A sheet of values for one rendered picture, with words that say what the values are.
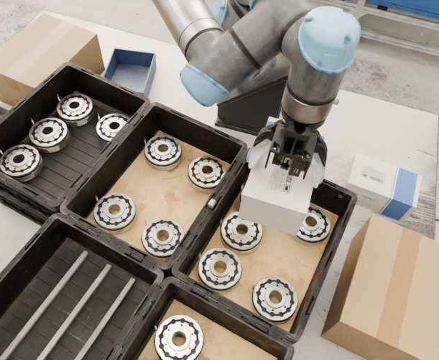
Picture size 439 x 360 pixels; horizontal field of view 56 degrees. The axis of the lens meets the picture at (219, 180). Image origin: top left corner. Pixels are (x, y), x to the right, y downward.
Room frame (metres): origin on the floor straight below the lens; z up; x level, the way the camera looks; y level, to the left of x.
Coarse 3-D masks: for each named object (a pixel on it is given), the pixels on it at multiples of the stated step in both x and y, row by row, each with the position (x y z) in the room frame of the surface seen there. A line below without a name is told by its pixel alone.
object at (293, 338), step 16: (224, 192) 0.51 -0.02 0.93; (352, 192) 0.55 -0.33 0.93; (352, 208) 0.51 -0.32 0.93; (192, 240) 0.38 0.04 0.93; (336, 240) 0.42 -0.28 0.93; (176, 272) 0.30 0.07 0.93; (320, 272) 0.34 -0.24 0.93; (208, 288) 0.28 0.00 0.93; (320, 288) 0.30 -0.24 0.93; (224, 304) 0.25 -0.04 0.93; (256, 320) 0.23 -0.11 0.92; (304, 320) 0.23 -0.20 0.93; (288, 336) 0.20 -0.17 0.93
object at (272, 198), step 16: (272, 160) 0.47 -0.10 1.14; (256, 176) 0.43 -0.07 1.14; (272, 176) 0.43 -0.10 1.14; (288, 176) 0.44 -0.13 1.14; (256, 192) 0.39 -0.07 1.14; (272, 192) 0.40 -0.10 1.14; (288, 192) 0.40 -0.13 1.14; (304, 192) 0.41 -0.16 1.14; (240, 208) 0.39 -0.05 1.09; (256, 208) 0.38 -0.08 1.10; (272, 208) 0.37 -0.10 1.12; (288, 208) 0.37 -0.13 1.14; (304, 208) 0.37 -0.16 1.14; (272, 224) 0.37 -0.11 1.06; (288, 224) 0.37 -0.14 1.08
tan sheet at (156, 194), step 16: (144, 160) 0.65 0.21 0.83; (192, 160) 0.67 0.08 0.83; (128, 176) 0.59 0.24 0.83; (144, 176) 0.60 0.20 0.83; (160, 176) 0.60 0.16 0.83; (176, 176) 0.61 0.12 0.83; (112, 192) 0.54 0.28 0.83; (128, 192) 0.54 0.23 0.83; (144, 192) 0.55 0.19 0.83; (160, 192) 0.55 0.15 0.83; (176, 192) 0.56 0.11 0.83; (192, 192) 0.56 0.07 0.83; (144, 208) 0.50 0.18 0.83; (160, 208) 0.50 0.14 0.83; (176, 208) 0.51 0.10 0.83; (192, 208) 0.52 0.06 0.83; (96, 224) 0.44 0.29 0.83; (144, 224) 0.45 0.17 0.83; (128, 240) 0.41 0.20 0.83; (160, 240) 0.42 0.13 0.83
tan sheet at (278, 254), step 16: (240, 192) 0.58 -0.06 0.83; (320, 208) 0.56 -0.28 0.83; (272, 240) 0.45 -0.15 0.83; (288, 240) 0.45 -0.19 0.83; (240, 256) 0.40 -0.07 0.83; (256, 256) 0.40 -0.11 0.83; (272, 256) 0.40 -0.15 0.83; (288, 256) 0.41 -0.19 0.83; (304, 256) 0.41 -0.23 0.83; (320, 256) 0.42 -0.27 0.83; (192, 272) 0.34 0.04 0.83; (256, 272) 0.36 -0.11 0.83; (272, 272) 0.36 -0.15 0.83; (288, 272) 0.37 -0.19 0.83; (304, 272) 0.37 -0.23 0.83; (240, 288) 0.32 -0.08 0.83; (304, 288) 0.33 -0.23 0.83; (240, 304) 0.28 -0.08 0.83; (288, 320) 0.26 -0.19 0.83
